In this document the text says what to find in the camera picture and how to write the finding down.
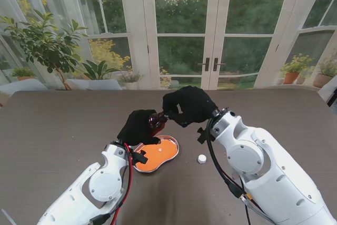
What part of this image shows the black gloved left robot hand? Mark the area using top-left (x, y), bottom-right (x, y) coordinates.
top-left (116, 109), bottom-right (161, 148)

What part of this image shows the printed garden window backdrop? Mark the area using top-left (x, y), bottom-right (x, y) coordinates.
top-left (0, 0), bottom-right (337, 91)

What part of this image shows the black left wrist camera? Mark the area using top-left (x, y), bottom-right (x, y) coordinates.
top-left (131, 150), bottom-right (148, 165)

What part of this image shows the red transparent sample bottle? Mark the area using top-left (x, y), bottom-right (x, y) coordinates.
top-left (148, 112), bottom-right (169, 138)

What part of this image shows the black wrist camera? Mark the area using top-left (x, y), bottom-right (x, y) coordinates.
top-left (196, 127), bottom-right (209, 144)
top-left (131, 150), bottom-right (148, 165)

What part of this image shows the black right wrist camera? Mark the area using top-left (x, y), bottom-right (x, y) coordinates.
top-left (196, 127), bottom-right (209, 144)

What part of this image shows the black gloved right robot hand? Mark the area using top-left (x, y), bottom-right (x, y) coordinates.
top-left (162, 85), bottom-right (219, 128)

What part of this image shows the white panel with black frame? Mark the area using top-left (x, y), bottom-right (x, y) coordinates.
top-left (317, 76), bottom-right (337, 107)

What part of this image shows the kidney steel tray orange liner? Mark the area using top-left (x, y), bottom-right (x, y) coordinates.
top-left (131, 134), bottom-right (180, 174)

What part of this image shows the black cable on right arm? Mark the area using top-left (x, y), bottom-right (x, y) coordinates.
top-left (206, 116), bottom-right (252, 225)

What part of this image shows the red cable on left arm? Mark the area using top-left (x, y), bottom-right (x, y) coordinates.
top-left (109, 142), bottom-right (133, 225)

